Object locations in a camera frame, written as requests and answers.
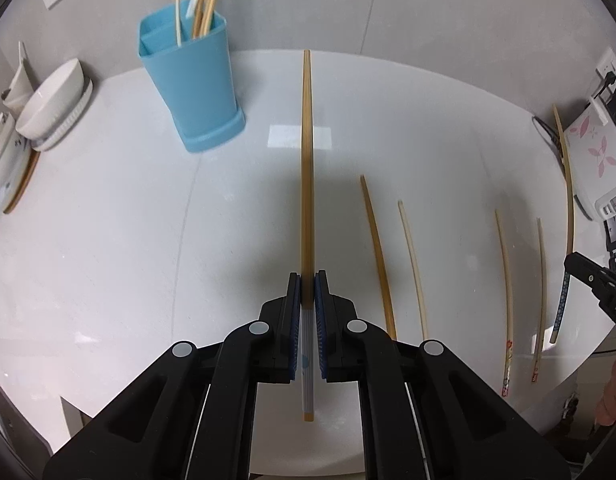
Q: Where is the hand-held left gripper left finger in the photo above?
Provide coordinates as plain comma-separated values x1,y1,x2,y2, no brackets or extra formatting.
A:
42,271,305,480

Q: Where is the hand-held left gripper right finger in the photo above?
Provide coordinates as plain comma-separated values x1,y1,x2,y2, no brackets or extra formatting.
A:
314,270,580,480

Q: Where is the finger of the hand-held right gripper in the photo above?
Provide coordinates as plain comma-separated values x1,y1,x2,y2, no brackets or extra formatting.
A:
564,252,616,294

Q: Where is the bamboo chopstick yellow red end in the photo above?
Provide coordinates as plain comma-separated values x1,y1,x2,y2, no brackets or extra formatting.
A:
532,217,546,382

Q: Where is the dark brown chopstick green pattern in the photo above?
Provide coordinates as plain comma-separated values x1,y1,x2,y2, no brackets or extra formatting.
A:
359,175,399,342

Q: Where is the bamboo chopstick red flower end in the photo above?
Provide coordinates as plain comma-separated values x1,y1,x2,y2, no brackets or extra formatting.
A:
494,209,513,395

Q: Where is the blue patterned chopstick bamboo tip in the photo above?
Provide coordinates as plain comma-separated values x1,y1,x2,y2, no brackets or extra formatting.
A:
549,104,576,345

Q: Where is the bamboo chopstick white striped end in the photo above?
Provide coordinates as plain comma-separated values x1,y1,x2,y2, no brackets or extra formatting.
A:
300,49,317,423

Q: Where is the blue plastic utensil holder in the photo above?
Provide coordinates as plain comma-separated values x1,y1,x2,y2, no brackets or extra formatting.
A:
138,4,247,154

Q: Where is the person's right hand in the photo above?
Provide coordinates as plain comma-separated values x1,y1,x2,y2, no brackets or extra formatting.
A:
595,355,616,426

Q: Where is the white flowered rice cooker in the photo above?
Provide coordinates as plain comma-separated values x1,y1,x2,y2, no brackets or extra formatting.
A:
558,97,616,221

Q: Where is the white ribbed dish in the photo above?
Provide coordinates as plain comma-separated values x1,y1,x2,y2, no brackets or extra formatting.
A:
32,77,94,152

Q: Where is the round wooden board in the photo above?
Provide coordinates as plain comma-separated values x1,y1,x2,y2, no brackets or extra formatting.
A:
2,150,41,215

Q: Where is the large white bowl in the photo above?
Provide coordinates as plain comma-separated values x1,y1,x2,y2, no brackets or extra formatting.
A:
15,58,84,139

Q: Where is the white cup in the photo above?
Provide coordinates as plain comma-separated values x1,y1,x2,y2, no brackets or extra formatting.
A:
0,42,34,111

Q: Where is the black power cord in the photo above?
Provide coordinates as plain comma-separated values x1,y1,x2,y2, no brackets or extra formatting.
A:
532,116,594,221

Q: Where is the white wall socket with plugs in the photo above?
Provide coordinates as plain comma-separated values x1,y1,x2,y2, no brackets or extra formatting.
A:
595,47,616,96

